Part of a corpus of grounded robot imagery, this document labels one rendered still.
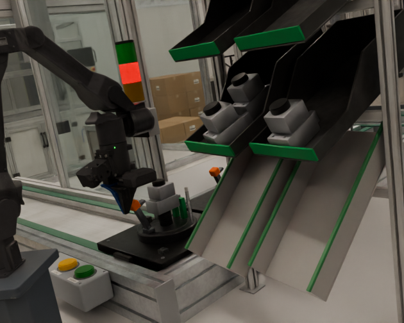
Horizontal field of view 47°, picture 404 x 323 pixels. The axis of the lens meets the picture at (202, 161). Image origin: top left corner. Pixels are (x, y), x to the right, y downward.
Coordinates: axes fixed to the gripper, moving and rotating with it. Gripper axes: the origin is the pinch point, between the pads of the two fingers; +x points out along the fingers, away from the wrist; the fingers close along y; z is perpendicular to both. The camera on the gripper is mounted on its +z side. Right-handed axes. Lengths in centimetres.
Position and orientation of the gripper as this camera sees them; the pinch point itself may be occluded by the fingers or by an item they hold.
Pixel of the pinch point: (123, 198)
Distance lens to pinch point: 100.9
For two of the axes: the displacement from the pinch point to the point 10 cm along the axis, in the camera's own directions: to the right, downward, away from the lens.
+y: 6.9, 0.5, -7.2
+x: 1.4, 9.7, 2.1
